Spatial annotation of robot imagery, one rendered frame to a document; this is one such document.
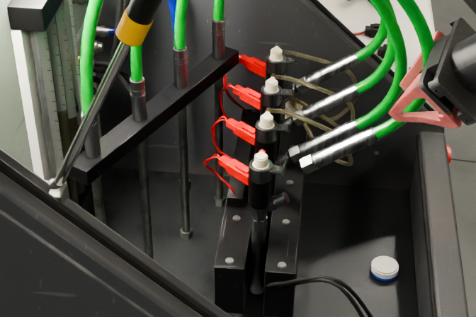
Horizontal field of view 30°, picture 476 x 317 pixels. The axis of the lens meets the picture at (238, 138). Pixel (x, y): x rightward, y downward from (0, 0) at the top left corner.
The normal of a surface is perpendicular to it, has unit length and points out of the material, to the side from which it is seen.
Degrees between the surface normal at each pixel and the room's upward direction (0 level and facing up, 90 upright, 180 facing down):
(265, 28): 90
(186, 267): 0
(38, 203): 43
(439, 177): 0
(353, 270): 0
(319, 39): 90
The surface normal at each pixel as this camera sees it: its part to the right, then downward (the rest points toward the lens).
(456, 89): 0.59, -0.32
